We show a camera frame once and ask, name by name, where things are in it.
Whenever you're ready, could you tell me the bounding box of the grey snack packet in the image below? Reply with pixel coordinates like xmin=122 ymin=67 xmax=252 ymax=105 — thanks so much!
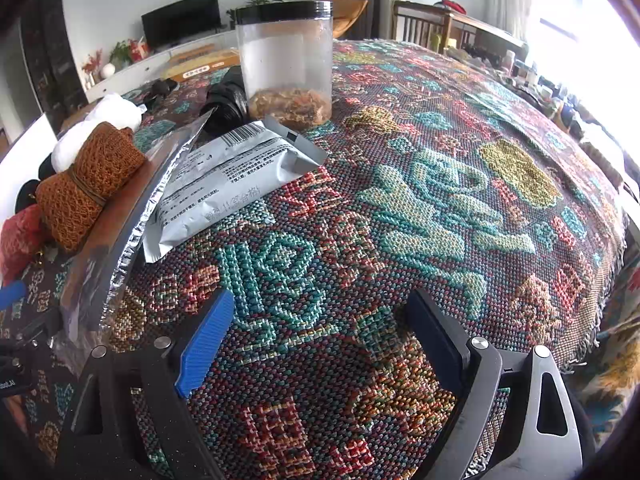
xmin=142 ymin=115 xmax=329 ymax=264

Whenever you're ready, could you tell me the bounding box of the white low cabinet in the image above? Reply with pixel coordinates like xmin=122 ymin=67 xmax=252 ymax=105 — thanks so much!
xmin=84 ymin=30 xmax=242 ymax=104

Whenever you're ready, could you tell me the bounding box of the red branch vase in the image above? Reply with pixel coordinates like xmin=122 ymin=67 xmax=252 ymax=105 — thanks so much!
xmin=81 ymin=50 xmax=104 ymax=87

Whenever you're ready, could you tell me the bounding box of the orange chair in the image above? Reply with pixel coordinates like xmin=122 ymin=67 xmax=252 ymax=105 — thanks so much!
xmin=330 ymin=0 xmax=369 ymax=41

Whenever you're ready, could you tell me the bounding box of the black flat television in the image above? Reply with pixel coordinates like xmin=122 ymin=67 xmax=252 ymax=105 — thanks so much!
xmin=141 ymin=0 xmax=221 ymax=52

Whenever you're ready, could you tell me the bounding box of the colourful woven blanket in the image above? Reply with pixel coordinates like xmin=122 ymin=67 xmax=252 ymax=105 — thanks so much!
xmin=0 ymin=37 xmax=629 ymax=480

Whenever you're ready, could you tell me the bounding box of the green potted plant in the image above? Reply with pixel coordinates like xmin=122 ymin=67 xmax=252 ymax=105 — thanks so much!
xmin=226 ymin=0 xmax=284 ymax=27

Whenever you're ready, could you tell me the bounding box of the white cloth roll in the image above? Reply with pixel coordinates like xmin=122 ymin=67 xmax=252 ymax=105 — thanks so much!
xmin=91 ymin=93 xmax=144 ymax=132
xmin=51 ymin=121 xmax=101 ymax=172

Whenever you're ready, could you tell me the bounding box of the red flower plant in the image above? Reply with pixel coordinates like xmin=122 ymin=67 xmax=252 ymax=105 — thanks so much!
xmin=110 ymin=39 xmax=150 ymax=69

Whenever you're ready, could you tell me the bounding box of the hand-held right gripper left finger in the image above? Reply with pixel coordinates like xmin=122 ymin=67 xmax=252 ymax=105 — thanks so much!
xmin=56 ymin=289 xmax=236 ymax=480

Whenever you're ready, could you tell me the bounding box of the dark cabinet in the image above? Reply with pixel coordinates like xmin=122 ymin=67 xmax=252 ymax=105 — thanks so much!
xmin=20 ymin=0 xmax=89 ymax=127

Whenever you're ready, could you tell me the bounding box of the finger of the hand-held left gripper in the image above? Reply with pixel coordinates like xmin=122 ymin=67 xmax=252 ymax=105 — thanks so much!
xmin=0 ymin=281 xmax=27 ymax=312
xmin=12 ymin=309 xmax=62 ymax=348

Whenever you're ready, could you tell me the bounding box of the clear plastic jar black lid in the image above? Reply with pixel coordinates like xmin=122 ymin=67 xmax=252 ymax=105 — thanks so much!
xmin=235 ymin=1 xmax=334 ymax=132

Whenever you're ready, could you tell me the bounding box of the red knitted cloth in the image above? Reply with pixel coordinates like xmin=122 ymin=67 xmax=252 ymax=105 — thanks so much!
xmin=0 ymin=203 xmax=52 ymax=287

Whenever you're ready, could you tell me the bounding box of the row of bottles and jars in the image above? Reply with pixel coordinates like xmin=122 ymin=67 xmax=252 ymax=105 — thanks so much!
xmin=440 ymin=35 xmax=603 ymax=133

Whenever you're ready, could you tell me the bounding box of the black bag roll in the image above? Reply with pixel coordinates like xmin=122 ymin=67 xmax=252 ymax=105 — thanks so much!
xmin=200 ymin=66 xmax=249 ymax=137

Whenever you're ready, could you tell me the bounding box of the brown knitted cloth roll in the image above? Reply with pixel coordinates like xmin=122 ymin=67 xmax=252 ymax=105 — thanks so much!
xmin=36 ymin=121 xmax=149 ymax=254

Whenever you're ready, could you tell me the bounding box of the yellow cardboard box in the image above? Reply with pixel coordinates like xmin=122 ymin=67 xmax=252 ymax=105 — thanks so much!
xmin=160 ymin=45 xmax=242 ymax=82

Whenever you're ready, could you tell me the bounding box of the black hair clip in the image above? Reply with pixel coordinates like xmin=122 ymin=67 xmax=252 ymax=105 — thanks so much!
xmin=141 ymin=79 xmax=179 ymax=112

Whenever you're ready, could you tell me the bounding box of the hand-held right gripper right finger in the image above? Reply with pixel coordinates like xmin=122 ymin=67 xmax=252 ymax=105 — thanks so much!
xmin=405 ymin=287 xmax=586 ymax=480

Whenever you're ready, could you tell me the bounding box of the floral printed cloth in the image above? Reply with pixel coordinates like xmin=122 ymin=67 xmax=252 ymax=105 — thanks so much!
xmin=565 ymin=305 xmax=640 ymax=458

